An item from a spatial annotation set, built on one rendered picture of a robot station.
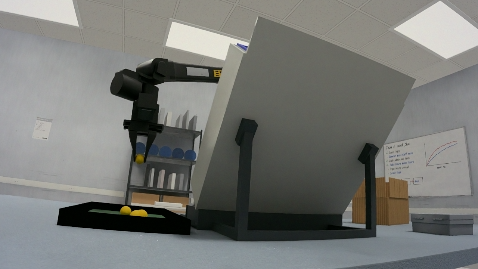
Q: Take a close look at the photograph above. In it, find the brown cardboard box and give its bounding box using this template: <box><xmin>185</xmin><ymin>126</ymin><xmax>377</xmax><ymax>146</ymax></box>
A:
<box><xmin>352</xmin><ymin>177</ymin><xmax>409</xmax><ymax>226</ymax></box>

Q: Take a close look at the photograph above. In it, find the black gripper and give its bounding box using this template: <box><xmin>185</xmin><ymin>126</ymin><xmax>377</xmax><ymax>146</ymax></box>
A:
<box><xmin>123</xmin><ymin>120</ymin><xmax>164</xmax><ymax>163</ymax></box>

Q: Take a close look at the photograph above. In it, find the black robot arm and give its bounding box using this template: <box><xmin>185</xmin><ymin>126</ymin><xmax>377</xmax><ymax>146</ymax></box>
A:
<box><xmin>110</xmin><ymin>58</ymin><xmax>223</xmax><ymax>123</ymax></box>

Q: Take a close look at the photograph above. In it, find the grey hinged case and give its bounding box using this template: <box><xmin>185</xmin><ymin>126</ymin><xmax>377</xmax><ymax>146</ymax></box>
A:
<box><xmin>411</xmin><ymin>213</ymin><xmax>474</xmax><ymax>236</ymax></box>

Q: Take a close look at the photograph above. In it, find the blue square frame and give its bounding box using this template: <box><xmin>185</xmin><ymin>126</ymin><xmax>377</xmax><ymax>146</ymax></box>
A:
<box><xmin>237</xmin><ymin>43</ymin><xmax>248</xmax><ymax>51</ymax></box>

